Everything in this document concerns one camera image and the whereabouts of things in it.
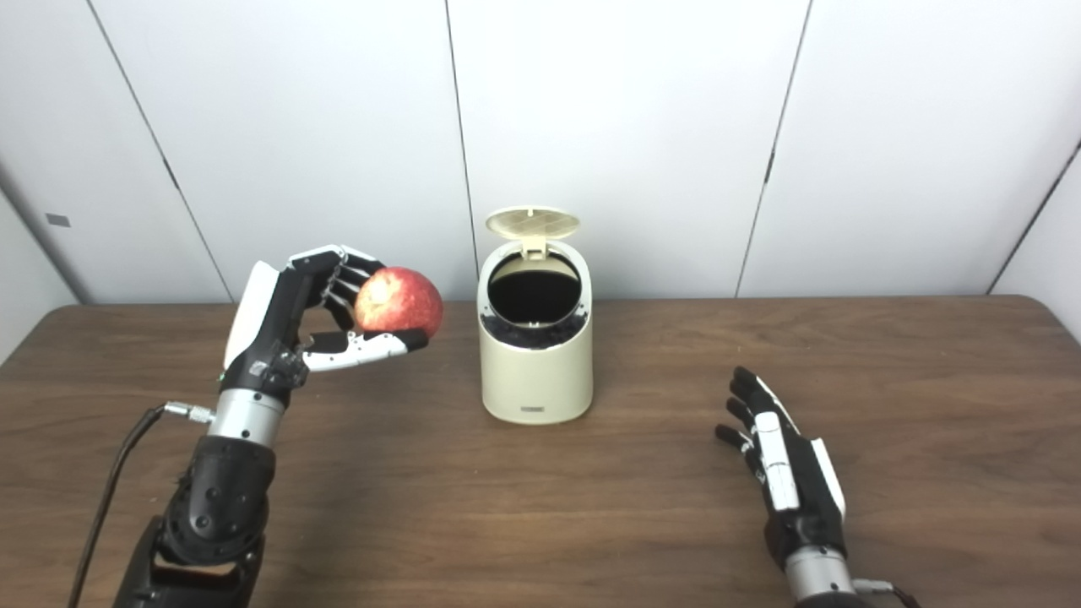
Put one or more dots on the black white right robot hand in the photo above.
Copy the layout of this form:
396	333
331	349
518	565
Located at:
802	498

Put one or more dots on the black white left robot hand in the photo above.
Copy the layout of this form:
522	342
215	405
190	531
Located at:
270	329

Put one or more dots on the red apple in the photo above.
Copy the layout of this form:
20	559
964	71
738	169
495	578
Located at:
399	302

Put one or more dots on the round cream bin lid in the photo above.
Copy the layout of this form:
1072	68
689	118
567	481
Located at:
532	224

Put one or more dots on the cream-colored desktop bin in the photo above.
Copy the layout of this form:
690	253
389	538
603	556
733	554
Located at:
536	380

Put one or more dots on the small gray wall tag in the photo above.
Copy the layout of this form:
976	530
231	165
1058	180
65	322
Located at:
57	219

